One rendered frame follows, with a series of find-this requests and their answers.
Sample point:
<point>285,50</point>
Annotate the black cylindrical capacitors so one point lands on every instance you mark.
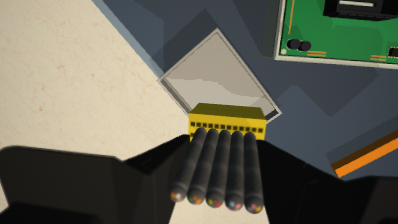
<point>297,44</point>

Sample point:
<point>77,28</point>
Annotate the dark grey work mat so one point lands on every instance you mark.
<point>329,111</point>

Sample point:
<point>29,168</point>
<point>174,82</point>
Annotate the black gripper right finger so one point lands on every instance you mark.
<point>295,192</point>

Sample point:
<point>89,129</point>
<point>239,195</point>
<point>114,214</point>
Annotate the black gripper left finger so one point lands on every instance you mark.
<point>130,191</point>

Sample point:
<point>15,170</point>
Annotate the yellow power plug with grey cables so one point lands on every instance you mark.
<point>221,162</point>

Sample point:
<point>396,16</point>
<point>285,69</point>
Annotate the grey tray floor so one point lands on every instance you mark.
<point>213,75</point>

